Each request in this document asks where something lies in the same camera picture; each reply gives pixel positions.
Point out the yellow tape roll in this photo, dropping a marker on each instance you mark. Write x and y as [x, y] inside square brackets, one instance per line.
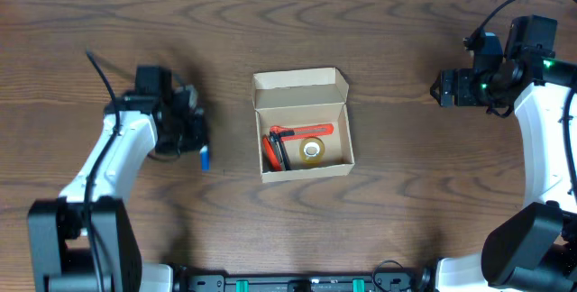
[312, 150]

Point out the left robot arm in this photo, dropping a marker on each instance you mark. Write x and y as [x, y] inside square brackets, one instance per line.
[83, 240]

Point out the red stapler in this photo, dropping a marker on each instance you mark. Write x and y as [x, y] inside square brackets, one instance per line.
[275, 150]

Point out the red utility knife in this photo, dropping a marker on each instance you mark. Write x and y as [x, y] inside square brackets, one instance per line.
[299, 133]

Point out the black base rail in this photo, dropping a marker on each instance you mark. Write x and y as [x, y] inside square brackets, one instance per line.
[390, 280]

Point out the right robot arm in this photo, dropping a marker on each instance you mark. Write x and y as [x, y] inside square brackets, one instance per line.
[535, 250]

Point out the cardboard box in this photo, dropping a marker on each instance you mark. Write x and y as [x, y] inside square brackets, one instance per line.
[302, 124]

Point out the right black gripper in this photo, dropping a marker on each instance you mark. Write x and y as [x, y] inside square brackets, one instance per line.
[460, 96]

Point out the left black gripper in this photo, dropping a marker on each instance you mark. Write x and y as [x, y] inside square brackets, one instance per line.
[199, 139]

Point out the blue marker pen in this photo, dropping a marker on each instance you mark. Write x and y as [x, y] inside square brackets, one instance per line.
[205, 158]

